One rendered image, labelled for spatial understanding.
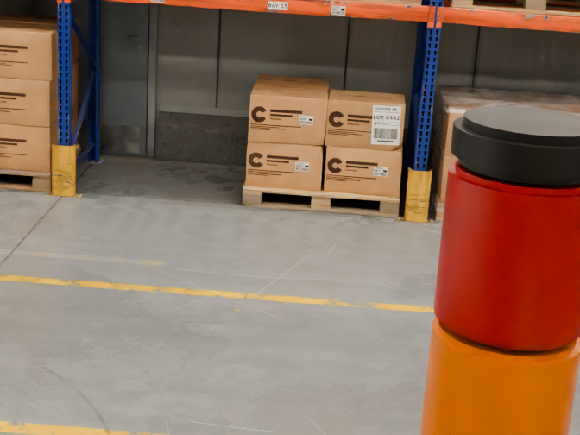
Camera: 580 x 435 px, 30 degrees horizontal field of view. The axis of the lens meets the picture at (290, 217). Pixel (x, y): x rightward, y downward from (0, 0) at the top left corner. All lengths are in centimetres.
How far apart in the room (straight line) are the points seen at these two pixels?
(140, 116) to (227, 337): 398
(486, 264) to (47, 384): 514
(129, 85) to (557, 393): 923
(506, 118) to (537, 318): 6
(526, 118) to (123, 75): 922
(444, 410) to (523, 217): 7
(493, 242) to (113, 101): 930
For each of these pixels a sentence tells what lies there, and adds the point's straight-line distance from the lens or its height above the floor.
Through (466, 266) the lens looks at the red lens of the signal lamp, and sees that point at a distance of 34.
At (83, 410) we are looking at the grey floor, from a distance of 520.
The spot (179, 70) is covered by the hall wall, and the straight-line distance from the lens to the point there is 952.
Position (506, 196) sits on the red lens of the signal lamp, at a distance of 33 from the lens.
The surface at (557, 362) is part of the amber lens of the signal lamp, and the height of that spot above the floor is 227.
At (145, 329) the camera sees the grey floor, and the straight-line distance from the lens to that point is 605.
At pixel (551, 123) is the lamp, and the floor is 234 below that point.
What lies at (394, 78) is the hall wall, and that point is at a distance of 943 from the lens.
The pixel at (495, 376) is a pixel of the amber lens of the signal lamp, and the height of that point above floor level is 226.
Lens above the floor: 241
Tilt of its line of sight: 17 degrees down
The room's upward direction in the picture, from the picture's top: 4 degrees clockwise
